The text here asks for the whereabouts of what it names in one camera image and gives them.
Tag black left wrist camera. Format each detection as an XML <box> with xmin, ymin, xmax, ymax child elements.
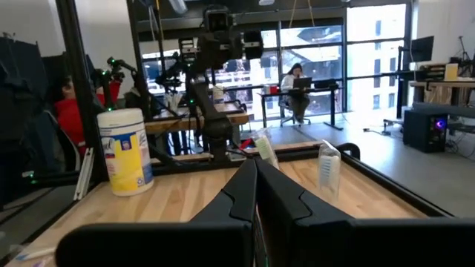
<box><xmin>203</xmin><ymin>5</ymin><xmax>234</xmax><ymax>35</ymax></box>

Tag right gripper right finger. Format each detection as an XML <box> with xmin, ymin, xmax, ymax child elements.
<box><xmin>256</xmin><ymin>159</ymin><xmax>475</xmax><ymax>267</ymax></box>

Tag black computer tower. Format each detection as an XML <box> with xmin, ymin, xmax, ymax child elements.
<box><xmin>403</xmin><ymin>109</ymin><xmax>449</xmax><ymax>154</ymax></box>

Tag wooden workbench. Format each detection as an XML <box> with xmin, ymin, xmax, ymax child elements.
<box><xmin>407</xmin><ymin>79</ymin><xmax>475</xmax><ymax>108</ymax></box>

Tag blue white toothbrush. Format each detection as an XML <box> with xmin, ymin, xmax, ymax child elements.
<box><xmin>318</xmin><ymin>139</ymin><xmax>342</xmax><ymax>203</ymax></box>
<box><xmin>13</xmin><ymin>245</ymin><xmax>57</xmax><ymax>261</ymax></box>

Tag yellow white wipes canister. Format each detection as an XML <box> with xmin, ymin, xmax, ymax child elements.
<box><xmin>96</xmin><ymin>108</ymin><xmax>155</xmax><ymax>197</ymax></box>

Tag person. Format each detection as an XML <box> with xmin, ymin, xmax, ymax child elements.
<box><xmin>280</xmin><ymin>62</ymin><xmax>312</xmax><ymax>125</ymax></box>
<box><xmin>54</xmin><ymin>76</ymin><xmax>123</xmax><ymax>149</ymax></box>

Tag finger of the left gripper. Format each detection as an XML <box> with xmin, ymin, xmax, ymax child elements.
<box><xmin>202</xmin><ymin>36</ymin><xmax>220</xmax><ymax>70</ymax></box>
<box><xmin>219</xmin><ymin>36</ymin><xmax>238</xmax><ymax>70</ymax></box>

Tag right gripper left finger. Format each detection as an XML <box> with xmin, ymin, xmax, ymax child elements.
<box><xmin>55</xmin><ymin>159</ymin><xmax>258</xmax><ymax>267</ymax></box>

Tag black desk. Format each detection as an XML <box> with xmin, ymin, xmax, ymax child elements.
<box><xmin>259</xmin><ymin>83</ymin><xmax>344</xmax><ymax>131</ymax></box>

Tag black aluminium table frame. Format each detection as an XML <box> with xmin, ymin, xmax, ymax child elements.
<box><xmin>0</xmin><ymin>0</ymin><xmax>452</xmax><ymax>257</ymax></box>

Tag white aluminium profiles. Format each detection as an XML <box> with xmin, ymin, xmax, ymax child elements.
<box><xmin>73</xmin><ymin>147</ymin><xmax>96</xmax><ymax>202</ymax></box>

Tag yellow box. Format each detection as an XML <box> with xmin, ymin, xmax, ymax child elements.
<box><xmin>445</xmin><ymin>62</ymin><xmax>459</xmax><ymax>82</ymax></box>

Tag dark laptop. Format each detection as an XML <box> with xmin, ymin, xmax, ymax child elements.
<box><xmin>292</xmin><ymin>76</ymin><xmax>313</xmax><ymax>90</ymax></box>

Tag black partition panel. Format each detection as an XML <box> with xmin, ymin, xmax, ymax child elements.
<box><xmin>0</xmin><ymin>35</ymin><xmax>81</xmax><ymax>208</ymax></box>

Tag black monitor on stand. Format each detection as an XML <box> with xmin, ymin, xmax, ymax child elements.
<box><xmin>410</xmin><ymin>36</ymin><xmax>435</xmax><ymax>63</ymax></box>

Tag green white toothbrush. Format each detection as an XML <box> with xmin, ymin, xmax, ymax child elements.
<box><xmin>252</xmin><ymin>128</ymin><xmax>281</xmax><ymax>171</ymax></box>

